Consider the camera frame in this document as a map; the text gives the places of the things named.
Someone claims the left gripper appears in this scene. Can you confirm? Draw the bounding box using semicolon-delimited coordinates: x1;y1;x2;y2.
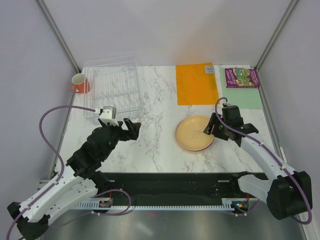
99;116;141;160

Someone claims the yellow plate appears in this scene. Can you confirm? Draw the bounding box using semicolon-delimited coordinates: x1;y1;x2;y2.
175;115;215;152

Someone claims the clear wire dish rack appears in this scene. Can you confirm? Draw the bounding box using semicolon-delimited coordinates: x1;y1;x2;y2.
82;54;144;121

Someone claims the purple plate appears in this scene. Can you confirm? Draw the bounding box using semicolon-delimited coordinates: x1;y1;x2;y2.
175;124;215;152

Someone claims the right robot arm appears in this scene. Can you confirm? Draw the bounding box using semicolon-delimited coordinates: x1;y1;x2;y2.
203;104;313;225

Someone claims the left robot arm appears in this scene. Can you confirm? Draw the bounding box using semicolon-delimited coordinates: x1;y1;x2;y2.
7;118;141;240

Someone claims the orange cutting mat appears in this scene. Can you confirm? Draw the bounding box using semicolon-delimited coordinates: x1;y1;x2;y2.
175;62;219;106

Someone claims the green cutting mat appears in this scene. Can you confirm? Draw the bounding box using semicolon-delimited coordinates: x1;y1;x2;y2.
219;67;263;110

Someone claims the purple book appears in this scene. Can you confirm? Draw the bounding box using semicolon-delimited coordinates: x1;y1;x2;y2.
224;68;260;89

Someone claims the small white label card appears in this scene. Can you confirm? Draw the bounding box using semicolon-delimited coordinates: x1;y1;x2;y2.
204;65;215;74

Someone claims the orange white mug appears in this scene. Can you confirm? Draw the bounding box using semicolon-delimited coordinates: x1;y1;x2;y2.
71;73;91;94

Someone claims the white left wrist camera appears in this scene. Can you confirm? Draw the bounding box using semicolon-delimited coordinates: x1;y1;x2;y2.
95;106;119;126

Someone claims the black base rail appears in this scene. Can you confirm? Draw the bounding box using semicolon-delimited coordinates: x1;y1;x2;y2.
95;172;248;207

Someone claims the white cable duct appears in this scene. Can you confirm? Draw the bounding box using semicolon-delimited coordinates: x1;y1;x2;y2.
71;198;249;211

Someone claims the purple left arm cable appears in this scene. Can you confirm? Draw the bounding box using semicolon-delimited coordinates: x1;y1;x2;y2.
6;105;100;240

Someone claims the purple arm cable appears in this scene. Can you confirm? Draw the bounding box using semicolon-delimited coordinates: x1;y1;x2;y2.
6;105;100;240
214;97;313;224

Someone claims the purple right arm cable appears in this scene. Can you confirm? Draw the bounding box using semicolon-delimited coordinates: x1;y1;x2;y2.
214;97;313;224

